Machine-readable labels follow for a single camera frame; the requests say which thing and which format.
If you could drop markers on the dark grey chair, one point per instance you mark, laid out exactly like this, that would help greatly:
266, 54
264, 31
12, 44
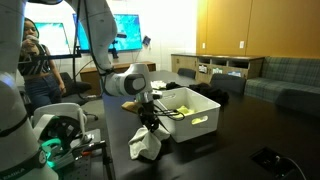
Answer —
228, 82

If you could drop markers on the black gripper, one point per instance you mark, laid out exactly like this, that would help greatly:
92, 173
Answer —
147, 116

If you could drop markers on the white cloth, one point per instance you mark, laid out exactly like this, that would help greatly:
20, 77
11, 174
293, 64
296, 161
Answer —
146, 143

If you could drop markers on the white storage box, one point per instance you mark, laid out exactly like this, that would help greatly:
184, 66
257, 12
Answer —
182, 129

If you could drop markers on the black cloth pile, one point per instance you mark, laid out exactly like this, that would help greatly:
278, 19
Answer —
214, 94

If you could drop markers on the table cable port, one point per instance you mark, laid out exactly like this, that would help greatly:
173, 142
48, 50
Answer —
281, 167

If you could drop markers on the wooden cabinet with shelves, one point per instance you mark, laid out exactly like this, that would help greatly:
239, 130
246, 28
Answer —
206, 65

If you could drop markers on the green plaid sofa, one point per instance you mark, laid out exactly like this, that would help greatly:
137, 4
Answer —
289, 82

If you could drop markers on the person in striped top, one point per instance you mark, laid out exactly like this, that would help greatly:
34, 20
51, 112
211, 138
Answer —
42, 80

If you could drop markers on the yellow cloth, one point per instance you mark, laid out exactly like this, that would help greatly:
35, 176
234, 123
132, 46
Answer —
183, 111

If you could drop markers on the black office chair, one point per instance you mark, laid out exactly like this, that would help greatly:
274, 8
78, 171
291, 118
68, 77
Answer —
76, 92

